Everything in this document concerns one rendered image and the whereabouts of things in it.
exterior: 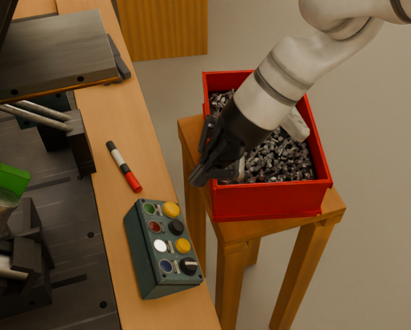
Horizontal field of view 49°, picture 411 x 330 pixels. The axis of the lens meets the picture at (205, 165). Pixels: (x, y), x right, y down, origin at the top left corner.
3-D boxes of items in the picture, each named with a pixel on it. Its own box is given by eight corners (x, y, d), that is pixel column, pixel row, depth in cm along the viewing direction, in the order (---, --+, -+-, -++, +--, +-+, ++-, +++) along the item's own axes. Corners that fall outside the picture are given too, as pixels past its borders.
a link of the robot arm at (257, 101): (305, 145, 64) (335, 113, 61) (247, 128, 57) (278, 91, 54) (279, 102, 69) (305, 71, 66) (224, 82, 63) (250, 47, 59)
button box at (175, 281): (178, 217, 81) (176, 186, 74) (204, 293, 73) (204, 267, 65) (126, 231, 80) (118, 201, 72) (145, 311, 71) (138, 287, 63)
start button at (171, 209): (174, 205, 77) (178, 201, 76) (178, 219, 75) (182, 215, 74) (160, 203, 75) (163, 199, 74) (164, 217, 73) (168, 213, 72)
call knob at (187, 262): (192, 260, 70) (196, 255, 70) (196, 274, 69) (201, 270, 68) (178, 259, 69) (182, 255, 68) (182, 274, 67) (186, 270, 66)
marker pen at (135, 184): (105, 147, 87) (104, 142, 86) (113, 144, 88) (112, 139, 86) (135, 195, 80) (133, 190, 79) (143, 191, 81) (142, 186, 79)
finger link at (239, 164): (240, 145, 62) (230, 145, 63) (234, 179, 61) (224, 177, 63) (252, 148, 63) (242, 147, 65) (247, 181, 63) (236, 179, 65)
